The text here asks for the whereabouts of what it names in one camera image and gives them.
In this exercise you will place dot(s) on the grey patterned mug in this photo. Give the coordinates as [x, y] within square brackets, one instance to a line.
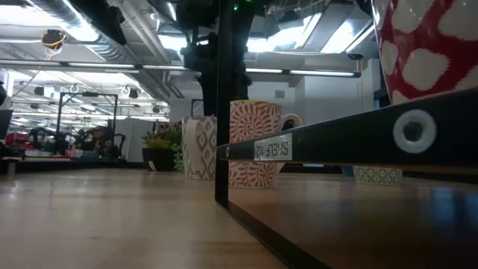
[198, 149]

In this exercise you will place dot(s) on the red white-spotted mug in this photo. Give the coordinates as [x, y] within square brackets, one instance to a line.
[425, 45]

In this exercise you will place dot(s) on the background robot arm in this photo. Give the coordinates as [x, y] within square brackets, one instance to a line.
[37, 135]

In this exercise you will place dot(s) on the cactus in white hexagonal pot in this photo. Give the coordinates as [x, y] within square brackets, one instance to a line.
[209, 89]

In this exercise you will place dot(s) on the long ceiling light bar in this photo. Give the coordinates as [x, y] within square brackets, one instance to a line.
[93, 65]

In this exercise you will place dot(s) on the orange patterned mug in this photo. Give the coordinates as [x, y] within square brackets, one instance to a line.
[254, 119]

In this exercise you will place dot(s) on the white partition panel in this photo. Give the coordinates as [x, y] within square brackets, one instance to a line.
[138, 138]

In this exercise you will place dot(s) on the succulent plant in black pot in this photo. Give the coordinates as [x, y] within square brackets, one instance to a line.
[158, 157]

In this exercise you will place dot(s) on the background monitor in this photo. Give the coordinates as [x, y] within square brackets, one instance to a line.
[5, 123]

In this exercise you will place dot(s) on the green patterned mug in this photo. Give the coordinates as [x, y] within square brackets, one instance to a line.
[377, 175]

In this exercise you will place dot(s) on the silver ventilation duct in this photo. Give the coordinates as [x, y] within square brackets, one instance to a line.
[112, 52]

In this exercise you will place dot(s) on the wall vent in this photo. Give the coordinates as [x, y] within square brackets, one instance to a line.
[279, 93]

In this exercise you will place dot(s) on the wall security camera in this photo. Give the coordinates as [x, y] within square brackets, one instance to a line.
[354, 57]

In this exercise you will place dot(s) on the black background gantry frame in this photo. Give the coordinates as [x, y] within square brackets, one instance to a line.
[58, 123]

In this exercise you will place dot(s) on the black aluminium table frame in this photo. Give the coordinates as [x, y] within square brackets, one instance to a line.
[74, 166]

